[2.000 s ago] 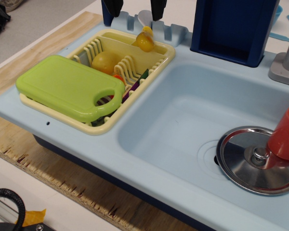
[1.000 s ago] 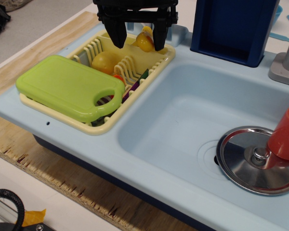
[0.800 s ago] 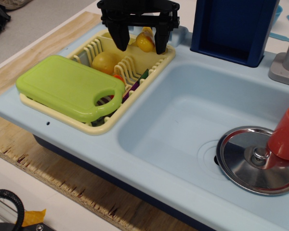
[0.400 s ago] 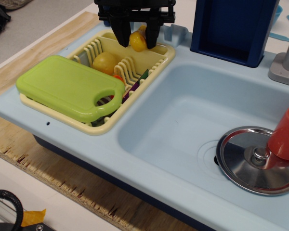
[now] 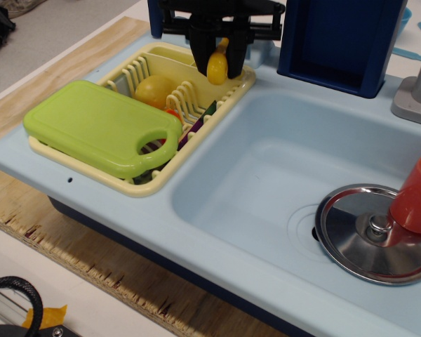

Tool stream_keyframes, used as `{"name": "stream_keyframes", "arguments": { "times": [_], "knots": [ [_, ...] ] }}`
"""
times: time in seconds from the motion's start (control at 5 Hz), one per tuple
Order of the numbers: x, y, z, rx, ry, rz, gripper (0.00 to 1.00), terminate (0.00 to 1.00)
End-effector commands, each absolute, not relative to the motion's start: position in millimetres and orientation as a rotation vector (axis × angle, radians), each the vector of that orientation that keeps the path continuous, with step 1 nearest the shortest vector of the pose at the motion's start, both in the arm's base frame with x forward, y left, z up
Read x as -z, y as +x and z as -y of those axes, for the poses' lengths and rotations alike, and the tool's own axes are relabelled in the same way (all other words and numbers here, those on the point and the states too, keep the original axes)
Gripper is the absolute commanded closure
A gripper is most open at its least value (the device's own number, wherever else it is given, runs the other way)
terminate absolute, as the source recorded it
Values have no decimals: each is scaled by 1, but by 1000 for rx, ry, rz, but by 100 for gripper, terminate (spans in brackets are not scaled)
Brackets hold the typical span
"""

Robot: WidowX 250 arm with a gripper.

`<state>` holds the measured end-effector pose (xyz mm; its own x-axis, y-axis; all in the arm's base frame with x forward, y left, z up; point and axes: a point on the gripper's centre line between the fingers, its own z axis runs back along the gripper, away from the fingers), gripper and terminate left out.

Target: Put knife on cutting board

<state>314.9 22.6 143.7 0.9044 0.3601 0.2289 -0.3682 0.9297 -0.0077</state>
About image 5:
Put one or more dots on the yellow tape piece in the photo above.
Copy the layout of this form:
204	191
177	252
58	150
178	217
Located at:
51	317

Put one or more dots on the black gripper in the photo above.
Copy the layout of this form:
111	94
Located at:
202	21

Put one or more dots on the wooden board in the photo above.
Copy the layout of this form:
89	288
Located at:
108	290

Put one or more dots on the light blue toy sink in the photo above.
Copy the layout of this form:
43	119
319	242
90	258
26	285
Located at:
239	212

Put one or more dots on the dark blue post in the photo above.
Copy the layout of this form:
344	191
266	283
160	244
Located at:
155	19

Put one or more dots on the orange plastic cup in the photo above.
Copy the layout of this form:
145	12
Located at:
406	208

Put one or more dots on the yellow toy lemon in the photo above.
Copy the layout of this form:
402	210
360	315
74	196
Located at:
154	91

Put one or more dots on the dark blue box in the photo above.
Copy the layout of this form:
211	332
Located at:
342	45

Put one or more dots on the cream dish rack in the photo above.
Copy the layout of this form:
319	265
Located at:
192	95

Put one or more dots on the orange toy piece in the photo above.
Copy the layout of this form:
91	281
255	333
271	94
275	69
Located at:
173	113

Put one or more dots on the green plastic cutting board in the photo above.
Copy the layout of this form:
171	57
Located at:
109	131

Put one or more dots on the steel pot lid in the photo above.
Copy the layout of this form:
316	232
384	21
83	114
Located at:
355	228

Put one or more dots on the purple toy vegetable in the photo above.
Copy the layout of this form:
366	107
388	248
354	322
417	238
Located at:
198	124

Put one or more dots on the grey toy faucet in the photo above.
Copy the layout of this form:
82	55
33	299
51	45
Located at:
407	100

